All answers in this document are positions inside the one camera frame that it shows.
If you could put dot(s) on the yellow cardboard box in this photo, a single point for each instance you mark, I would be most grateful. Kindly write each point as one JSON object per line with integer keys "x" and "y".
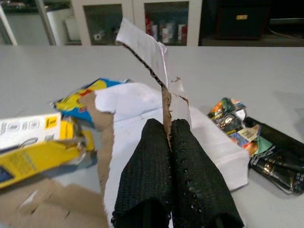
{"x": 23, "y": 161}

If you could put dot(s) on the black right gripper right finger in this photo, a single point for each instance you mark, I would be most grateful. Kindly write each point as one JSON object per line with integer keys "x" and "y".
{"x": 202, "y": 190}

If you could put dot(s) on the dark low cabinet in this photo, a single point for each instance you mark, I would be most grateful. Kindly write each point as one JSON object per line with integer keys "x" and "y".
{"x": 209, "y": 23}

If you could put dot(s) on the grey metal pole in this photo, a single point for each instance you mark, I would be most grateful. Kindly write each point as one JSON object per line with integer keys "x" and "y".
{"x": 46, "y": 21}

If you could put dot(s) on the grey table with black legs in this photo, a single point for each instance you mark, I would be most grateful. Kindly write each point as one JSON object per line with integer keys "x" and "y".
{"x": 237, "y": 71}

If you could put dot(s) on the white plastic container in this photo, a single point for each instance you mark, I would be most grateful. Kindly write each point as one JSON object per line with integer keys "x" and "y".
{"x": 61, "y": 26}

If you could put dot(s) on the white glass door cabinet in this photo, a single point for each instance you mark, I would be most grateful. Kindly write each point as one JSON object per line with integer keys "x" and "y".
{"x": 136, "y": 14}

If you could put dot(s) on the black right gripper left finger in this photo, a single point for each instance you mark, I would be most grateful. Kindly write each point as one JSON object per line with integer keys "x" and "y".
{"x": 142, "y": 178}

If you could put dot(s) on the torn white cardboard box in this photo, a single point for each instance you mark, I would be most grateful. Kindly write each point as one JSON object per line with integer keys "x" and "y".
{"x": 133, "y": 104}

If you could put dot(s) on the crumpled black green wrapper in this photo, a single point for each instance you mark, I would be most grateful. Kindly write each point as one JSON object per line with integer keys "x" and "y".
{"x": 273, "y": 154}

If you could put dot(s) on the blue package with red figure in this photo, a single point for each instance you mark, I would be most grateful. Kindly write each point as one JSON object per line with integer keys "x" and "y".
{"x": 71, "y": 104}

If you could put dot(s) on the brown box with gold label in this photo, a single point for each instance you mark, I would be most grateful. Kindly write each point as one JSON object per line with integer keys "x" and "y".
{"x": 237, "y": 28}

